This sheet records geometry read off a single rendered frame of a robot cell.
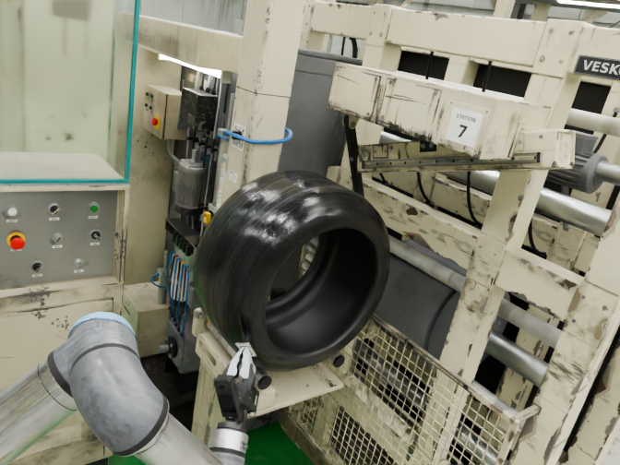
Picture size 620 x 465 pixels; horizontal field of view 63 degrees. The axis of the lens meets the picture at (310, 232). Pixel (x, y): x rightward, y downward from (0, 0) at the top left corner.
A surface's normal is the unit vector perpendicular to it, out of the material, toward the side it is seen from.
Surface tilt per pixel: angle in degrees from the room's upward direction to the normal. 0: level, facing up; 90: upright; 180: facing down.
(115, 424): 71
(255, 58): 90
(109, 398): 51
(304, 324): 27
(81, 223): 90
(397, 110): 90
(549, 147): 90
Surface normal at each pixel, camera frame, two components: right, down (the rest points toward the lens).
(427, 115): -0.80, 0.07
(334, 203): 0.47, -0.42
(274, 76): 0.58, 0.38
